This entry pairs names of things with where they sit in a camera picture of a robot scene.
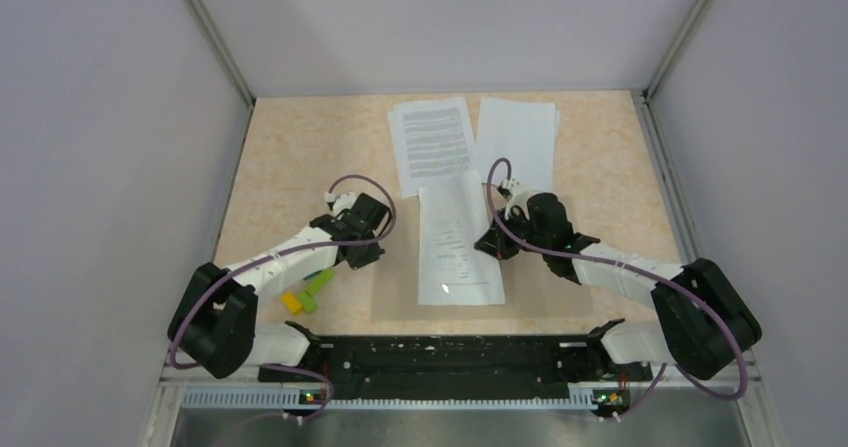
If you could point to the blank white paper sheet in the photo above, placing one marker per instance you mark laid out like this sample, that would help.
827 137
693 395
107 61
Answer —
525 133

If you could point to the long green block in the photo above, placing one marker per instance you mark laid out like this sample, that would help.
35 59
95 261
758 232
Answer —
315 283

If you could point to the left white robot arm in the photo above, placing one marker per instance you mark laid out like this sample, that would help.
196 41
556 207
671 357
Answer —
215 323

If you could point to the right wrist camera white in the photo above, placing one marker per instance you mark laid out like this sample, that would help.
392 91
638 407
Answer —
516 196

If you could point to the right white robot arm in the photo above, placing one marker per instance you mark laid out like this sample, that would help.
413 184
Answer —
702 324

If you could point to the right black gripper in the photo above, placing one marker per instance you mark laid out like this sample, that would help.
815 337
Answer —
491 243

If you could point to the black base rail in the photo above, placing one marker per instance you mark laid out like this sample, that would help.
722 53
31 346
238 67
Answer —
459 367

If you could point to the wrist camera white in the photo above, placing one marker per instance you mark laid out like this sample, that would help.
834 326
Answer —
516 196
338 203

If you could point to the printed text paper sheet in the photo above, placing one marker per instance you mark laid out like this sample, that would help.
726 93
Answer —
432 140

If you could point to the yellow block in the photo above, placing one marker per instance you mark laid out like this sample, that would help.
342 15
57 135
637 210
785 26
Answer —
292 303

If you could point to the beige file folder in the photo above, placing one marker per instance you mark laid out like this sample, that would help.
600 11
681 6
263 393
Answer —
531 291

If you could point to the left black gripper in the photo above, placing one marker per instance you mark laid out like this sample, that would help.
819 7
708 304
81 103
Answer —
371 255

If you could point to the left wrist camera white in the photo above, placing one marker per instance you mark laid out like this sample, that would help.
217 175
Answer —
338 203

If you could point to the form paper sheet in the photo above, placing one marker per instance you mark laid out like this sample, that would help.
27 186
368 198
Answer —
451 272

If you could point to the small green block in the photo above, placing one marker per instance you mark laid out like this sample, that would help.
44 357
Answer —
306 301

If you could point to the grey slotted cable duct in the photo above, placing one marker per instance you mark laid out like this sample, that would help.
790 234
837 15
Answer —
283 398

